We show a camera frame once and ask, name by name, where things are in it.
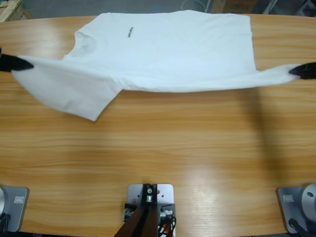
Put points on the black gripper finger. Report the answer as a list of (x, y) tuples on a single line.
[(304, 71), (17, 64)]

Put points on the white t-shirt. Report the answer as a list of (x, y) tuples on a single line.
[(160, 61)]

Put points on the brown cardboard box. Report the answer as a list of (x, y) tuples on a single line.
[(234, 5)]

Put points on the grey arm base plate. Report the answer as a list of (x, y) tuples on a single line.
[(17, 214), (284, 212)]

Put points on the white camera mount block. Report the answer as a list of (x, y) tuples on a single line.
[(165, 195)]

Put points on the dark camera post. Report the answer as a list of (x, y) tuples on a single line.
[(145, 217)]

